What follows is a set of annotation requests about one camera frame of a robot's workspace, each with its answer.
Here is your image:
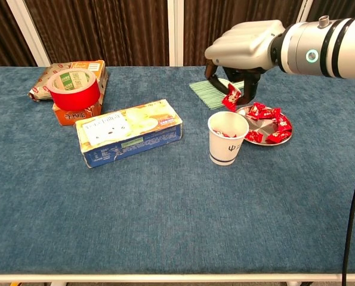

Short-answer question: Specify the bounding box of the white divider frame post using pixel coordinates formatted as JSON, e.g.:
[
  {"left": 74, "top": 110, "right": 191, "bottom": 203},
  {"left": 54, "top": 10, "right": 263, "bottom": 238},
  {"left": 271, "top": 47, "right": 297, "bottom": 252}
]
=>
[
  {"left": 167, "top": 0, "right": 185, "bottom": 67},
  {"left": 5, "top": 0, "right": 52, "bottom": 67},
  {"left": 296, "top": 0, "right": 314, "bottom": 23}
]

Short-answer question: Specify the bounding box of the red tape roll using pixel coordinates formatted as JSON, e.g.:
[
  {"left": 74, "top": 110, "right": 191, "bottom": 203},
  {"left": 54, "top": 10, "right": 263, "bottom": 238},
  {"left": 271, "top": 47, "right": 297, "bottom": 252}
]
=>
[{"left": 45, "top": 67, "right": 101, "bottom": 111}]

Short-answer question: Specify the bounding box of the orange cardboard box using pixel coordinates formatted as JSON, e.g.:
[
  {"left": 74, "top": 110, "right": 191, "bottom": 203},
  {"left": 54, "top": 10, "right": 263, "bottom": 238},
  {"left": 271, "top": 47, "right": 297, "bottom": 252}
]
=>
[{"left": 52, "top": 59, "right": 109, "bottom": 126}]

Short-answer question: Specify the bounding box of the silver metal plate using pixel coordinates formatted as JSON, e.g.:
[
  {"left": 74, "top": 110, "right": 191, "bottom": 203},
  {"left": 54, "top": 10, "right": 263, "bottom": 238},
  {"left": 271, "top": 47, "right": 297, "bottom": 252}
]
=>
[{"left": 235, "top": 104, "right": 294, "bottom": 147}]

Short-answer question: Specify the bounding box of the white table frame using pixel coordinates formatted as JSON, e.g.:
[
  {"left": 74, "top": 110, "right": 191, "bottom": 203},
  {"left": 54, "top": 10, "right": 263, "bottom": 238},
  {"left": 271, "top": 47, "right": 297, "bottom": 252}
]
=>
[{"left": 0, "top": 273, "right": 355, "bottom": 286}]

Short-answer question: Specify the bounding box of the blue table cloth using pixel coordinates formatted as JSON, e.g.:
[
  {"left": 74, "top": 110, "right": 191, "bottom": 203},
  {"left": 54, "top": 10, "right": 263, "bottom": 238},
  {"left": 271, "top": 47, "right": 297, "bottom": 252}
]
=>
[{"left": 0, "top": 65, "right": 355, "bottom": 275}]

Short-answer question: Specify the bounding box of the beige red snack packet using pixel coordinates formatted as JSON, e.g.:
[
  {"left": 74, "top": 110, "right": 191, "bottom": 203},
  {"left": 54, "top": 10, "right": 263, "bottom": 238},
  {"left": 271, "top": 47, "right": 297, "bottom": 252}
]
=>
[{"left": 27, "top": 62, "right": 76, "bottom": 102}]

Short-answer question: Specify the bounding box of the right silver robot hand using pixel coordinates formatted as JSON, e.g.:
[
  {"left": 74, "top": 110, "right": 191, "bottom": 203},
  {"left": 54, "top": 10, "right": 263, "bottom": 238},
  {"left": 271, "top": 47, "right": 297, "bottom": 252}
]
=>
[{"left": 204, "top": 19, "right": 286, "bottom": 105}]

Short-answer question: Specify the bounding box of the brown fabric divider panel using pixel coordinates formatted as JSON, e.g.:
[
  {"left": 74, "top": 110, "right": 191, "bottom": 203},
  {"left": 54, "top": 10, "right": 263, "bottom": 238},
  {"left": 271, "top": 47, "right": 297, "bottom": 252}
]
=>
[
  {"left": 183, "top": 0, "right": 304, "bottom": 67},
  {"left": 0, "top": 0, "right": 37, "bottom": 69},
  {"left": 307, "top": 0, "right": 355, "bottom": 23},
  {"left": 24, "top": 0, "right": 169, "bottom": 67}
]

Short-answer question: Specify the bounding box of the mint green hand brush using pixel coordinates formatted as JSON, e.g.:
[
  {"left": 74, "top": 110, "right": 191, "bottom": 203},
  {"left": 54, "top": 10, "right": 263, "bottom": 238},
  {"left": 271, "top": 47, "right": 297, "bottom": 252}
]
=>
[{"left": 189, "top": 76, "right": 245, "bottom": 111}]

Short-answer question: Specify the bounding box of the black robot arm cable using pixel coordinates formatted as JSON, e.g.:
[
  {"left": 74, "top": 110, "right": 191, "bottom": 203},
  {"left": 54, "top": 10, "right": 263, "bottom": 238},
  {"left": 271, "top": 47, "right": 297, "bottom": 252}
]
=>
[{"left": 341, "top": 129, "right": 355, "bottom": 286}]

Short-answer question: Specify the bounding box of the white paper cup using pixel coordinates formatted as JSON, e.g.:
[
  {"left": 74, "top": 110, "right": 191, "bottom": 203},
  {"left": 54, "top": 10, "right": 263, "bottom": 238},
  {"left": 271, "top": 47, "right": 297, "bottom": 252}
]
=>
[{"left": 207, "top": 111, "right": 251, "bottom": 167}]

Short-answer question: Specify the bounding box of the long yellow blue box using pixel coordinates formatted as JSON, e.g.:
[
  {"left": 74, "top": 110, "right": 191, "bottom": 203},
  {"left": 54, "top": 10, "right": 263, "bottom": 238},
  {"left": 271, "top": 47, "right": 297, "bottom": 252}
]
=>
[{"left": 75, "top": 99, "right": 184, "bottom": 169}]

